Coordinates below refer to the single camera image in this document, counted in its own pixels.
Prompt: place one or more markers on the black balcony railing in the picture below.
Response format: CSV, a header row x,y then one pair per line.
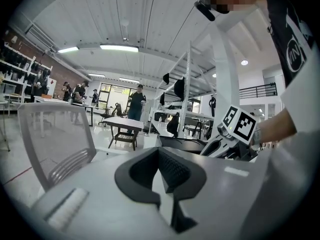
x,y
258,90

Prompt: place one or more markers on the person's black printed shirt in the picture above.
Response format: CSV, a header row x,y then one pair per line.
x,y
282,34

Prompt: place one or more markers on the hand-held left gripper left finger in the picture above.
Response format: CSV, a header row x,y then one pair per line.
x,y
125,174

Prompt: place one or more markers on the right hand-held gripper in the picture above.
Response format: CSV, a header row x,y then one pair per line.
x,y
240,129

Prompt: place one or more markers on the ceiling light panel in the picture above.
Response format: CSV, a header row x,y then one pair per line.
x,y
119,47
68,50

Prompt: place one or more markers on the black backpack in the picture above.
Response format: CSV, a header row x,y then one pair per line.
x,y
173,125

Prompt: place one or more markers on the person's left forearm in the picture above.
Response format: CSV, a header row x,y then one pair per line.
x,y
277,126

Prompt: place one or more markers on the black box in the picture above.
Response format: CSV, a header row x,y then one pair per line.
x,y
185,144

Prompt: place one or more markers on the white metal rack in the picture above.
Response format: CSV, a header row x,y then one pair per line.
x,y
186,84

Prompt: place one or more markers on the white rectangular table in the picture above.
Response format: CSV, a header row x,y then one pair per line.
x,y
50,99

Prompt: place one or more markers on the black hanging cap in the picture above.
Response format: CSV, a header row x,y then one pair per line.
x,y
166,78
179,87

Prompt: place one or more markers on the white wall shelf unit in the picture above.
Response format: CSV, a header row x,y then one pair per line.
x,y
15,69

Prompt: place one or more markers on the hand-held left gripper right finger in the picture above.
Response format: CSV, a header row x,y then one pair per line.
x,y
175,169

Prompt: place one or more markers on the grey mesh office chair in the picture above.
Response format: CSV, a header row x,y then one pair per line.
x,y
50,134

